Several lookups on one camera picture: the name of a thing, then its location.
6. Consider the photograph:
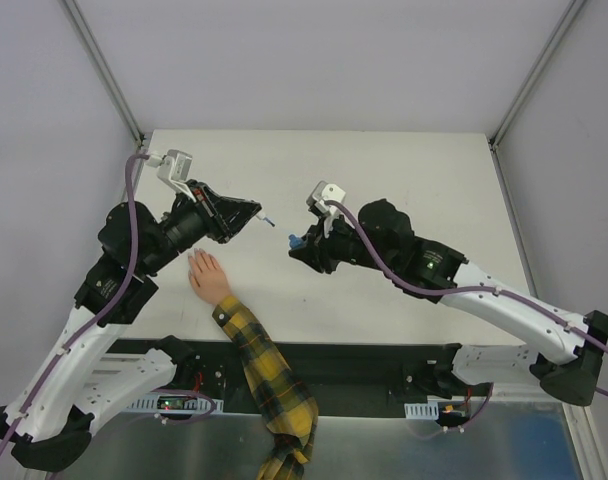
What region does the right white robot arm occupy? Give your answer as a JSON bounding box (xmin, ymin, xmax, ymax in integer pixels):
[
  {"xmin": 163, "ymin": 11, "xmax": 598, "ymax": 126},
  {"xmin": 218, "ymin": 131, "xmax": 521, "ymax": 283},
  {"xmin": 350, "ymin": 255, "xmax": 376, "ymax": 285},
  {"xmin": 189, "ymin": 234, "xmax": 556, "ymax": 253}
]
[{"xmin": 288, "ymin": 199, "xmax": 608, "ymax": 407}]

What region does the blue nail polish bottle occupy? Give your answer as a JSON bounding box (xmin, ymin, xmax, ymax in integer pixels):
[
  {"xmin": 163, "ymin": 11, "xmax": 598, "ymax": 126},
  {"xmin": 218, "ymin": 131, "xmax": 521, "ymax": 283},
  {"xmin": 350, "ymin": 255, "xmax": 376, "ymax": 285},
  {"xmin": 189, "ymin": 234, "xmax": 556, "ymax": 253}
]
[{"xmin": 289, "ymin": 234, "xmax": 305, "ymax": 250}]

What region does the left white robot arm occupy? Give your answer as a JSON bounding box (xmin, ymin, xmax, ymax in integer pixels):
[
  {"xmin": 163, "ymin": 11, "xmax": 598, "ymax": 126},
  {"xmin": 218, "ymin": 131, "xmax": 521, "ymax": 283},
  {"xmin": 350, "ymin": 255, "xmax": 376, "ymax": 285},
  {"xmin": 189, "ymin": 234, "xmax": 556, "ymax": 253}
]
[{"xmin": 0, "ymin": 180, "xmax": 262, "ymax": 473}]

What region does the yellow plaid sleeve forearm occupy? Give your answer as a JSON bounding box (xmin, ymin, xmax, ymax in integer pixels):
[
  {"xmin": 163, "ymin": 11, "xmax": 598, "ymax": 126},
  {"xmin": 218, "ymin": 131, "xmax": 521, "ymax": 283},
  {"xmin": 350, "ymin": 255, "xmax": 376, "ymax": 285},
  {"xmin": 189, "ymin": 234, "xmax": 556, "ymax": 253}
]
[{"xmin": 213, "ymin": 296, "xmax": 319, "ymax": 479}]

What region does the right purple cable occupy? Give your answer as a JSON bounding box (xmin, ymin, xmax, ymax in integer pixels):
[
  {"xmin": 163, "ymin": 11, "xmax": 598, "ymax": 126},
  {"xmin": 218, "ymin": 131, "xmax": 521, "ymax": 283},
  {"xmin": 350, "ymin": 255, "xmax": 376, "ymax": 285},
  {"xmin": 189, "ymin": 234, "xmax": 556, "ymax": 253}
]
[{"xmin": 326, "ymin": 199, "xmax": 608, "ymax": 401}]

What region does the purple cable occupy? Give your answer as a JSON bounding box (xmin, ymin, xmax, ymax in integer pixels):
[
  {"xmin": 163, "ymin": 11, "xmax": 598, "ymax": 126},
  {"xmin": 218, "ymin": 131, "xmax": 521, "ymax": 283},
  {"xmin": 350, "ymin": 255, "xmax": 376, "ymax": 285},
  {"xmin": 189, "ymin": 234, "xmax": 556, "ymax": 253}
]
[
  {"xmin": 0, "ymin": 152, "xmax": 160, "ymax": 476},
  {"xmin": 326, "ymin": 199, "xmax": 608, "ymax": 401}
]

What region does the mannequin hand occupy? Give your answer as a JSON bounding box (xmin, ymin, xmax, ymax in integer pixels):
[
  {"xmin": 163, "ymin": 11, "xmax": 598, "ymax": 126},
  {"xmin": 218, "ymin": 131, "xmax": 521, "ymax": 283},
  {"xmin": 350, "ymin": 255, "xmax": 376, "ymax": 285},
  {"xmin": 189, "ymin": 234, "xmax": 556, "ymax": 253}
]
[{"xmin": 188, "ymin": 249, "xmax": 232, "ymax": 306}]

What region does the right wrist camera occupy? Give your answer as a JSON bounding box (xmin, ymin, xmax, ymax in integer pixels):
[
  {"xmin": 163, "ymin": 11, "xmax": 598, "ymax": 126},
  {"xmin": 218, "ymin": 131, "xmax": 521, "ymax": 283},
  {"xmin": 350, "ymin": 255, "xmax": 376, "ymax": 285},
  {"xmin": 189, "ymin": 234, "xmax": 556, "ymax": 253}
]
[{"xmin": 306, "ymin": 181, "xmax": 346, "ymax": 218}]

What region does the aluminium frame post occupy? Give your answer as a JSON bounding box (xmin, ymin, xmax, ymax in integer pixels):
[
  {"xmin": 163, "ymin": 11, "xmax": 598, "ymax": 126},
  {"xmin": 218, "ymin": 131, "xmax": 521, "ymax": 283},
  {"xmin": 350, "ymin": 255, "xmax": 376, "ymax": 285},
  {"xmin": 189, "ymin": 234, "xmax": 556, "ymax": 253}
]
[
  {"xmin": 58, "ymin": 0, "xmax": 146, "ymax": 147},
  {"xmin": 488, "ymin": 0, "xmax": 590, "ymax": 152}
]

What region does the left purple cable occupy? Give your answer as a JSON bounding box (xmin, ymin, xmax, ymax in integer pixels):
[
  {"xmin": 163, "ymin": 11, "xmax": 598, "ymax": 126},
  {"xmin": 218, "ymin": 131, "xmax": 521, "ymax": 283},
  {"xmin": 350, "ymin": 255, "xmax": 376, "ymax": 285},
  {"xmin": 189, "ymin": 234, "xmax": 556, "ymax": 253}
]
[{"xmin": 0, "ymin": 152, "xmax": 160, "ymax": 476}]

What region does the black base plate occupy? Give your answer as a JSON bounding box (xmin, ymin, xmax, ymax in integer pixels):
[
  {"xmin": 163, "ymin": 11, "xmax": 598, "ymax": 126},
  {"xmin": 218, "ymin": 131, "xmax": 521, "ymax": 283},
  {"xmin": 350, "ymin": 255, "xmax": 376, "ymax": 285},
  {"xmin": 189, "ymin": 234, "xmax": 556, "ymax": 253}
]
[{"xmin": 103, "ymin": 338, "xmax": 540, "ymax": 416}]

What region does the right white cable duct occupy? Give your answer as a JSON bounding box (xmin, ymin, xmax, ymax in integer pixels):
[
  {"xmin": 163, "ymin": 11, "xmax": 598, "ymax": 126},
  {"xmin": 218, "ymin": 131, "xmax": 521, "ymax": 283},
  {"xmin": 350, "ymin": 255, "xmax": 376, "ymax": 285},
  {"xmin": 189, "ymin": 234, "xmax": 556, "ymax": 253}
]
[{"xmin": 404, "ymin": 401, "xmax": 440, "ymax": 421}]

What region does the left aluminium frame post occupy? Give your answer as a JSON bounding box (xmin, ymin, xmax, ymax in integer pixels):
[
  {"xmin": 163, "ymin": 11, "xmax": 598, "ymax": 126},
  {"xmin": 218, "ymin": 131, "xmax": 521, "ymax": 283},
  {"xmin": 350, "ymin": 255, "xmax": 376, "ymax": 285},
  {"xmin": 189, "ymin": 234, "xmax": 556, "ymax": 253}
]
[{"xmin": 58, "ymin": 0, "xmax": 146, "ymax": 147}]

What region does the right aluminium frame post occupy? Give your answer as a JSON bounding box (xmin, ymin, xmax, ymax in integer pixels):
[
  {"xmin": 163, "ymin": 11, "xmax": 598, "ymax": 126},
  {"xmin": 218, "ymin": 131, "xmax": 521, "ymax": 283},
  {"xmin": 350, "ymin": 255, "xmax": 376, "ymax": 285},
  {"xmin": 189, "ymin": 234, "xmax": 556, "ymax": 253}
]
[{"xmin": 488, "ymin": 0, "xmax": 590, "ymax": 152}]

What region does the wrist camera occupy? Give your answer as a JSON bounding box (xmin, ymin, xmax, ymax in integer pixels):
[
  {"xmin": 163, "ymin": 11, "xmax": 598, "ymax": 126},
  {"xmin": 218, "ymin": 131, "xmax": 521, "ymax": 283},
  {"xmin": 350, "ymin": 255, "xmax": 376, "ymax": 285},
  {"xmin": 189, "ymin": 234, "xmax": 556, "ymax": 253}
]
[
  {"xmin": 145, "ymin": 149, "xmax": 193, "ymax": 183},
  {"xmin": 306, "ymin": 181, "xmax": 346, "ymax": 218}
]

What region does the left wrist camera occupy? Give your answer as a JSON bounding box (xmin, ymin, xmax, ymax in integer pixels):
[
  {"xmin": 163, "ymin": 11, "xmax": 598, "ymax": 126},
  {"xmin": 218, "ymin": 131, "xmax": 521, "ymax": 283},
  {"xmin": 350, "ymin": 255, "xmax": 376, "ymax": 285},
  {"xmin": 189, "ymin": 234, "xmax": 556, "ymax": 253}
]
[{"xmin": 145, "ymin": 149, "xmax": 193, "ymax": 183}]

